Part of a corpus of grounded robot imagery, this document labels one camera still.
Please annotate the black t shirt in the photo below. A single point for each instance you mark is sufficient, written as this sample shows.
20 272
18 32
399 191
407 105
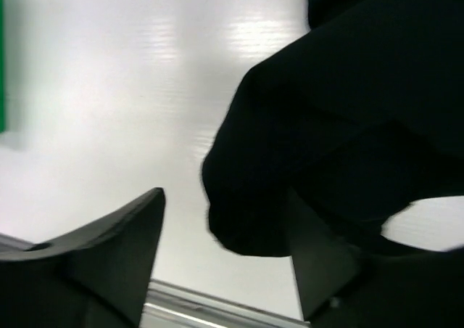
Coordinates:
361 116

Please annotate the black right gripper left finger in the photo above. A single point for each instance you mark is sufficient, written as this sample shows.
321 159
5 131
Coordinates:
95 276

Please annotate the green plastic tray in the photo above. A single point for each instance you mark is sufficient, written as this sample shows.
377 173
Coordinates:
3 97

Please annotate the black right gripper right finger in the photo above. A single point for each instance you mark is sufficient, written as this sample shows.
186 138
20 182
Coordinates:
370 282

